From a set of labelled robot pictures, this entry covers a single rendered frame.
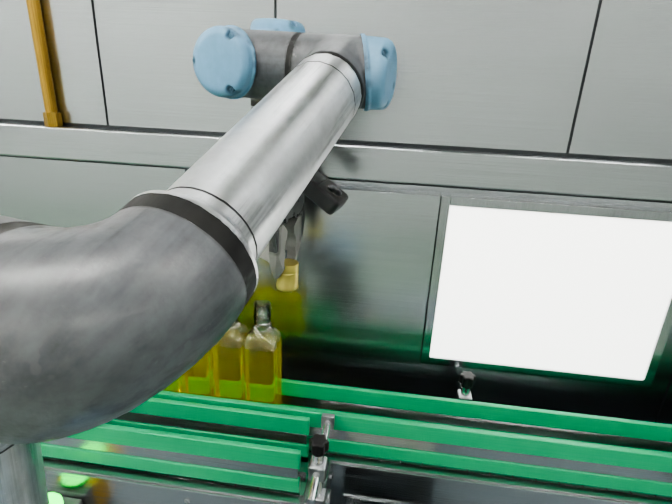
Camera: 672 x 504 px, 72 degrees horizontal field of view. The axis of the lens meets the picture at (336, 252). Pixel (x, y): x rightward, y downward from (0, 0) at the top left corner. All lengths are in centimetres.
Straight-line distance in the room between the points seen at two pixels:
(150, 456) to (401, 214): 58
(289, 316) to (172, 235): 69
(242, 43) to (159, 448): 62
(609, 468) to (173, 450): 71
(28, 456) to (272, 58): 42
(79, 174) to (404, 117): 63
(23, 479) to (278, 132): 30
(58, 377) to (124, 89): 76
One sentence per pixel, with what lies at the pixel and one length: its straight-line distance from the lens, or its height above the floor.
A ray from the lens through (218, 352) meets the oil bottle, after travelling 84.
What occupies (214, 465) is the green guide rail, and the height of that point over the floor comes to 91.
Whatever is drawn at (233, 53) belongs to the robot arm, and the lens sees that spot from 55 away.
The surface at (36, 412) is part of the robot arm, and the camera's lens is 26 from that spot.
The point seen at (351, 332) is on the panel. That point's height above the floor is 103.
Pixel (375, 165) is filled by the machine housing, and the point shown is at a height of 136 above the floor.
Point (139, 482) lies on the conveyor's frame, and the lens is 90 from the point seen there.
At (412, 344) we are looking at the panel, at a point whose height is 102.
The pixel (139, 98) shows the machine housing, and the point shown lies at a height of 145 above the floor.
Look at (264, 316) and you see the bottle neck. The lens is 79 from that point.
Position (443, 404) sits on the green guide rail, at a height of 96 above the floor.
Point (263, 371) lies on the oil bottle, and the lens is 83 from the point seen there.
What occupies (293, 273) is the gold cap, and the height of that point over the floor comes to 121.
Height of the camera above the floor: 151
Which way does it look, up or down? 21 degrees down
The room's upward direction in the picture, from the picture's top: 3 degrees clockwise
